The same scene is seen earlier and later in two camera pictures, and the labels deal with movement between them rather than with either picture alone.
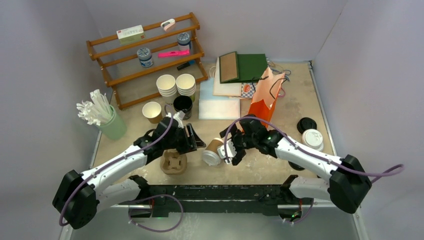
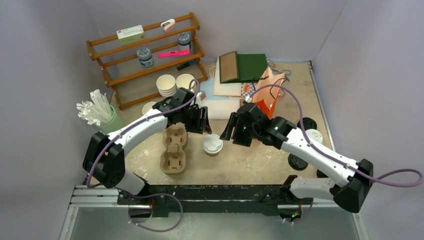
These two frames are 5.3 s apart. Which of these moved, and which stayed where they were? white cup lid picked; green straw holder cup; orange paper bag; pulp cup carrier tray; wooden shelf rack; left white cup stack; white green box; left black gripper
Moved: white cup lid picked; left black gripper
Stayed: white green box; green straw holder cup; pulp cup carrier tray; orange paper bag; wooden shelf rack; left white cup stack
